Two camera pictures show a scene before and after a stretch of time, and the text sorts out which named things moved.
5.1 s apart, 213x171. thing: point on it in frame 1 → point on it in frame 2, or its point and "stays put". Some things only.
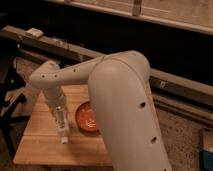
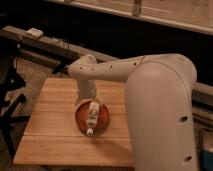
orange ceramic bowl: [86, 118] stays put
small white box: [37, 33] stays put
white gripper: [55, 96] → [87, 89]
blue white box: [206, 159] stays put
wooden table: [41, 143] stays put
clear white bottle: [61, 122] → [92, 117]
